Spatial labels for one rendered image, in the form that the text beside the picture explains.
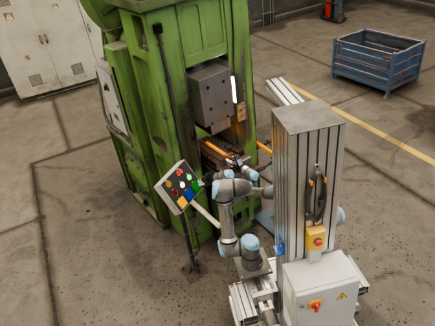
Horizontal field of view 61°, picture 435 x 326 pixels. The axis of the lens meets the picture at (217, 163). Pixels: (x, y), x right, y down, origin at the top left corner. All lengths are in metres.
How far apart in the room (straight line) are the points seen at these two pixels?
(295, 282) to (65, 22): 6.74
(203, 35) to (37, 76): 5.51
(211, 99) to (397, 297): 2.23
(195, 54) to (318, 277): 1.79
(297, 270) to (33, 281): 2.87
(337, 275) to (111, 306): 2.22
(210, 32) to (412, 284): 2.67
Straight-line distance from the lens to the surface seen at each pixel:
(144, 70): 3.07
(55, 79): 8.06
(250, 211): 3.74
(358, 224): 4.05
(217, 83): 2.88
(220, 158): 3.23
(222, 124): 3.05
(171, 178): 2.79
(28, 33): 7.82
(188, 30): 2.82
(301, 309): 2.05
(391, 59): 6.17
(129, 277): 3.79
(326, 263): 2.08
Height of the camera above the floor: 2.85
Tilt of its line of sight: 36 degrees down
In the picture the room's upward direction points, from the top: 8 degrees counter-clockwise
